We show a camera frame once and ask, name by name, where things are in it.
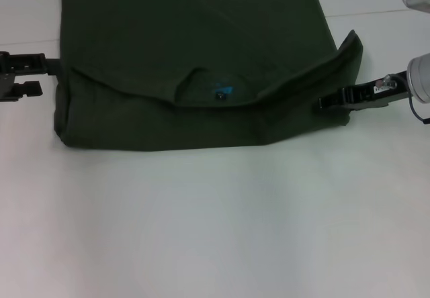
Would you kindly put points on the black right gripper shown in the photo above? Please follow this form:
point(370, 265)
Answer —
point(376, 95)

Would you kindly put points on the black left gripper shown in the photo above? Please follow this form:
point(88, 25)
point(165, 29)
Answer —
point(5, 76)

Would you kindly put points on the dark green FREE t-shirt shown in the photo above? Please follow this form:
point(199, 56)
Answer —
point(201, 59)

